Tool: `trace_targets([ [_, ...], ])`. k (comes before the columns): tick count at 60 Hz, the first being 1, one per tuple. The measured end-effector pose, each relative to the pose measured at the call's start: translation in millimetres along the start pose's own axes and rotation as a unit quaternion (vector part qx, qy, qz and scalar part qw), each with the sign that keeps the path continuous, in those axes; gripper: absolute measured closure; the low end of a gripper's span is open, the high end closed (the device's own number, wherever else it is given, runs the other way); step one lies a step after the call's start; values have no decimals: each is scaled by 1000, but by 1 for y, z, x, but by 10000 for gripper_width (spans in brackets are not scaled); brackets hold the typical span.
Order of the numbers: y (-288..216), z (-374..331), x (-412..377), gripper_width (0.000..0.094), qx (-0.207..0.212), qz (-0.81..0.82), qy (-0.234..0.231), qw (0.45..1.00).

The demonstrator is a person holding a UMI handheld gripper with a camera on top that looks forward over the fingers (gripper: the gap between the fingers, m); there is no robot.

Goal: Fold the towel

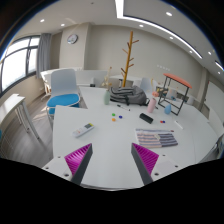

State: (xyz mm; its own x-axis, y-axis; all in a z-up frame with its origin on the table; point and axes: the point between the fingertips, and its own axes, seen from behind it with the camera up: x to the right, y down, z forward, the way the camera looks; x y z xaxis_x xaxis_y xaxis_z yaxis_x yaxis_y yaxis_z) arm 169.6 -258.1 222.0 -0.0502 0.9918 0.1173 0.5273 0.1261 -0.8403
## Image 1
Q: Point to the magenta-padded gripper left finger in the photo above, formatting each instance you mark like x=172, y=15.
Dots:
x=78, y=158

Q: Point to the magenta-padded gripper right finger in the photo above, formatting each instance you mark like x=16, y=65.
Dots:
x=146, y=158

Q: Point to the pink and grey striped towel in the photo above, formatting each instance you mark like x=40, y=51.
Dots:
x=156, y=138

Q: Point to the white remote control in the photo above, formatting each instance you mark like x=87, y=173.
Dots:
x=83, y=130

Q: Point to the black rectangular case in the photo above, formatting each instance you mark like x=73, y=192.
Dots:
x=146, y=118

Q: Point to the white flat bar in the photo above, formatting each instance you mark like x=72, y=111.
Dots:
x=178, y=125

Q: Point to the orange round magnet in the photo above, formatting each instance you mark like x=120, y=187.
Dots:
x=113, y=119

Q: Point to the pink vase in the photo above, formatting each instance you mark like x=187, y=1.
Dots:
x=151, y=105

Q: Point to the blue vase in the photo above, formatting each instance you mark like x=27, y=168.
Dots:
x=168, y=109

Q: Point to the green round magnet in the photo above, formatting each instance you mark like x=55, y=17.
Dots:
x=113, y=114

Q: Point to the black marker pen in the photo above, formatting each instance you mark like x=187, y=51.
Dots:
x=123, y=107

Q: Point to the pink flower bouquet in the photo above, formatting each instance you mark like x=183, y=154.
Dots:
x=155, y=94

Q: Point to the grey backpack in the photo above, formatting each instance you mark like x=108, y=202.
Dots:
x=128, y=95

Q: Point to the green vase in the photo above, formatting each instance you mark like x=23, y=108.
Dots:
x=106, y=98

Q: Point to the white chair with blue seat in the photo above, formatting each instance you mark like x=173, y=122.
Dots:
x=63, y=86

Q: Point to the white plastic chair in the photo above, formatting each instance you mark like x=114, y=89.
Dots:
x=146, y=85

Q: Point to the dried beige stems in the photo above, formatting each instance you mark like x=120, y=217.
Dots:
x=107, y=80

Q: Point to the white side table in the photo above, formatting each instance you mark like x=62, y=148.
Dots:
x=11, y=105

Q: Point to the wooden coat stand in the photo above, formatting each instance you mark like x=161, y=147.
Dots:
x=127, y=63

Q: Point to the grey curtain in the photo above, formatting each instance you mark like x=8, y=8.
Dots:
x=43, y=51

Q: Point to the window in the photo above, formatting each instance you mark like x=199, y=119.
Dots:
x=15, y=65

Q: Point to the ceiling lights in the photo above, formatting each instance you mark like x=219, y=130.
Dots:
x=119, y=6

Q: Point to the orange-topped black frame stand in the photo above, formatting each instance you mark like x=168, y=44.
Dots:
x=178, y=80

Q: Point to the round wall clock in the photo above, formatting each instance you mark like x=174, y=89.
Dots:
x=72, y=39

